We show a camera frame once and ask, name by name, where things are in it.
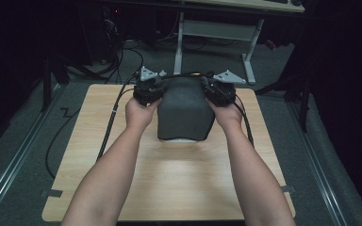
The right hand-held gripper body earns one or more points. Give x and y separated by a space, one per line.
223 91

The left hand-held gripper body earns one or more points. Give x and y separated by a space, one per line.
147 89

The dark grey fabric cover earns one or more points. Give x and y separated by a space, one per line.
185 109

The person's right hand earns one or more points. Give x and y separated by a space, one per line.
227 116

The person's left hand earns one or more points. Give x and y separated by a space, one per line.
139 114

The crumpled white paper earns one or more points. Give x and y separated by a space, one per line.
162 73

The white-legged desk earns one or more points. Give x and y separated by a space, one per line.
220 29

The small red object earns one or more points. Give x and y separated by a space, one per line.
270 44

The black metal stand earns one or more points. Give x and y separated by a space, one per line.
48 81
295 88

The grey tape piece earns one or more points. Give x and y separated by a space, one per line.
52 193
289 189

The metal floor rail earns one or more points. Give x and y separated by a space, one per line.
317 163
19 157

